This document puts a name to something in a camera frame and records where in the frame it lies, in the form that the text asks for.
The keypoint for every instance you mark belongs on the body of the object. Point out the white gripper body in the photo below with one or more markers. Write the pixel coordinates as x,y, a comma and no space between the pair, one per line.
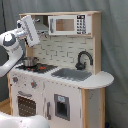
26,30

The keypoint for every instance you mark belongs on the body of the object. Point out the red stove knob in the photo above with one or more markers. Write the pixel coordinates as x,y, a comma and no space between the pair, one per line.
33,84
15,79

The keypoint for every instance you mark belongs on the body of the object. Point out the left red stove knob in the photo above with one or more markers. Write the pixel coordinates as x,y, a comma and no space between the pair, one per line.
15,79

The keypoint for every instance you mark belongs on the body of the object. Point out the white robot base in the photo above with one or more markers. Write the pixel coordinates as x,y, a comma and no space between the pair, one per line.
9,121

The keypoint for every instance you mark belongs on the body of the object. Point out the black toy faucet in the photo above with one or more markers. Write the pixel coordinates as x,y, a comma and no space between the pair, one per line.
79,65

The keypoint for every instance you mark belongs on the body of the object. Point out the silver toy pot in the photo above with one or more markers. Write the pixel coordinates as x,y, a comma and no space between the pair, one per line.
30,61

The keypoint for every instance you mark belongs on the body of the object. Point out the grey toy sink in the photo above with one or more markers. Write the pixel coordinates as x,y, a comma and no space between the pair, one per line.
71,74

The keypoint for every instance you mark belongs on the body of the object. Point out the white cabinet door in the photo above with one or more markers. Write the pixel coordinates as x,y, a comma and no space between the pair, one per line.
63,105

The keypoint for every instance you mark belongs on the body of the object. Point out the toy oven door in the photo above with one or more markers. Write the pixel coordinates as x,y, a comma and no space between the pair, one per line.
26,102

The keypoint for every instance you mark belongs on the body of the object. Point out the white toy microwave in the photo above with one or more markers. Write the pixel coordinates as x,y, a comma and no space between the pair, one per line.
70,24

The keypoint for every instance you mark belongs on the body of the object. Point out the black toy stovetop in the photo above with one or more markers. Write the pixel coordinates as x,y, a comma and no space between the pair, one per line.
38,68

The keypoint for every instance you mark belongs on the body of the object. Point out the right red stove knob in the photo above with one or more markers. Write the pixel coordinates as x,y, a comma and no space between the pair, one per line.
33,84

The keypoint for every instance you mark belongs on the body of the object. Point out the wooden toy kitchen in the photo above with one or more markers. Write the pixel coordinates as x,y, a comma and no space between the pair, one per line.
62,52

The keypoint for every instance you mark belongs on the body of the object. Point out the grey range hood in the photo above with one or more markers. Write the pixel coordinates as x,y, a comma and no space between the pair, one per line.
43,24

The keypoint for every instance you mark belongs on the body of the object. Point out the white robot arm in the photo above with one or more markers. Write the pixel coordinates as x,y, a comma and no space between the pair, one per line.
10,42

